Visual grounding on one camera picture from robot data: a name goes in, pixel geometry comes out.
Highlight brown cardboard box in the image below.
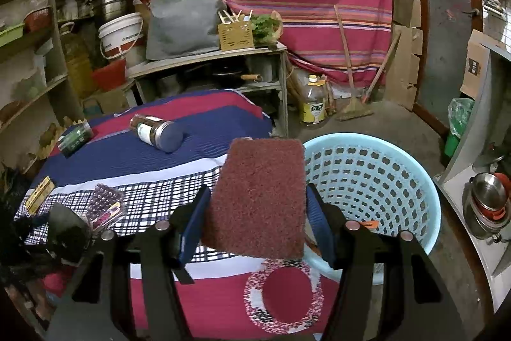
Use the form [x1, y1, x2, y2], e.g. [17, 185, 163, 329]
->
[82, 87, 129, 114]

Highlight small red basket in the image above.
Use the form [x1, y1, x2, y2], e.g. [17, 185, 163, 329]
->
[24, 5, 54, 32]

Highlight grey door wooden frame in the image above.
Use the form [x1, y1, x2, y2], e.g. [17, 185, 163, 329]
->
[411, 0, 485, 142]

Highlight wooden stick red tip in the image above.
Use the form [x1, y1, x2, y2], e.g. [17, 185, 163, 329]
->
[361, 31, 402, 104]

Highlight black pan wooden handle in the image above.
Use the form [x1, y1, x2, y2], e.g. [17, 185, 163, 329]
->
[211, 69, 262, 88]

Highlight green plastic bag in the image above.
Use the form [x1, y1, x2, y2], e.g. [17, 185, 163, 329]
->
[444, 97, 476, 159]

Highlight oil bottle yellow label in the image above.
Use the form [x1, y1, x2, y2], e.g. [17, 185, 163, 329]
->
[299, 74, 328, 124]

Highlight clear bead packet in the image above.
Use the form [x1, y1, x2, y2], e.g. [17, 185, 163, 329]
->
[86, 183, 126, 232]

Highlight white plastic bucket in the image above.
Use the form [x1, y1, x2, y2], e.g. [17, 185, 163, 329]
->
[98, 12, 144, 60]

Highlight yellow egg tray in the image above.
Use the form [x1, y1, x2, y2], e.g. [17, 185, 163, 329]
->
[38, 117, 82, 160]

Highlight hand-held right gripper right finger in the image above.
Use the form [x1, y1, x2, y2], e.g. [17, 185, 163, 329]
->
[304, 183, 469, 341]

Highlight steel bowl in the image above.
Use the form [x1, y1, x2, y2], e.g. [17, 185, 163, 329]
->
[471, 172, 508, 212]

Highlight glass spice jar silver lid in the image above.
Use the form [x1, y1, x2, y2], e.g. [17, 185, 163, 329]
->
[130, 114, 184, 153]

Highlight light blue plastic basket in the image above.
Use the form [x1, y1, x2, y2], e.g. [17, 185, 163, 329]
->
[301, 133, 442, 286]

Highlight red plastic basin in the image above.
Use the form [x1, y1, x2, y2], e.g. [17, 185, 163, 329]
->
[92, 59, 127, 91]

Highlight wooden shelf unit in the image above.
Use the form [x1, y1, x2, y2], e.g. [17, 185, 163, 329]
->
[0, 0, 168, 182]

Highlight dark jar green label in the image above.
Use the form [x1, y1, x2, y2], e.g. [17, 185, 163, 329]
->
[57, 119, 94, 158]

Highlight stacked steel pot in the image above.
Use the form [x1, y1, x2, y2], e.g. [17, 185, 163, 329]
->
[93, 0, 134, 26]

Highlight straw broom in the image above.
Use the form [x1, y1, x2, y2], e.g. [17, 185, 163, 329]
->
[334, 4, 374, 122]

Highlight green plastic tray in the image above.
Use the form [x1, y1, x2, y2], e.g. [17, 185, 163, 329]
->
[0, 23, 27, 47]

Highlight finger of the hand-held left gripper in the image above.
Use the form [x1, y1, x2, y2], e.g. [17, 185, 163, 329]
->
[46, 202, 92, 264]

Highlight cluster of small jars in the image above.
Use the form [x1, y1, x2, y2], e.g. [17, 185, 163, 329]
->
[58, 0, 93, 21]

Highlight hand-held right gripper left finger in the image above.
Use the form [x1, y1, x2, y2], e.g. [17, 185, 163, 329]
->
[48, 184, 212, 341]

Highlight printed checked bedsheet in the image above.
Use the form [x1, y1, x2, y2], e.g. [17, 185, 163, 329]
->
[14, 89, 344, 337]

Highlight flattened cardboard pieces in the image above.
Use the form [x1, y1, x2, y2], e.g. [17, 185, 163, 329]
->
[383, 0, 424, 110]

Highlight low wooden shelf table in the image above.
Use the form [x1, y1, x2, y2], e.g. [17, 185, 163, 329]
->
[127, 43, 290, 138]

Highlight grey fabric bag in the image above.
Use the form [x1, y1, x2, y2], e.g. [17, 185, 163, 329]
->
[146, 0, 228, 60]

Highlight wooden utensil holder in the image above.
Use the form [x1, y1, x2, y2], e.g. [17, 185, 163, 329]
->
[217, 9, 255, 52]

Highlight brown scouring pad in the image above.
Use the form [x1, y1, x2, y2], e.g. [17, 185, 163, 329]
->
[201, 137, 307, 260]

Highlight steel pot red rim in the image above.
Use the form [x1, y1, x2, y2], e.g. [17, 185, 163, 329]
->
[463, 205, 511, 244]

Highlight white metal counter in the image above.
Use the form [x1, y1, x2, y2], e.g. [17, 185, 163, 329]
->
[433, 45, 511, 312]

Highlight open cardboard box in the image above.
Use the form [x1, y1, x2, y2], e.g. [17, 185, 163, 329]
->
[459, 29, 504, 100]

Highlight yellow oil jug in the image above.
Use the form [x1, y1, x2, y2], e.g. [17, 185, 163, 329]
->
[60, 21, 96, 98]

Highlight green leafy vegetables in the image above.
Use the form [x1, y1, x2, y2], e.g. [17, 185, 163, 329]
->
[251, 11, 284, 45]

